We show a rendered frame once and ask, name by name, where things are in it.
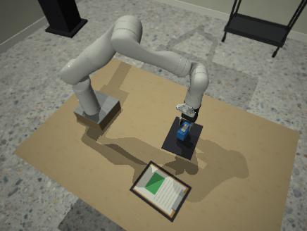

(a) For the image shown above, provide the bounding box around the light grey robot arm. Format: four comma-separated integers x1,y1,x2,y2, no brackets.
60,15,209,116

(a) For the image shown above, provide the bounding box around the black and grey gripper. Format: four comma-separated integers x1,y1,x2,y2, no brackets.
176,95,202,131

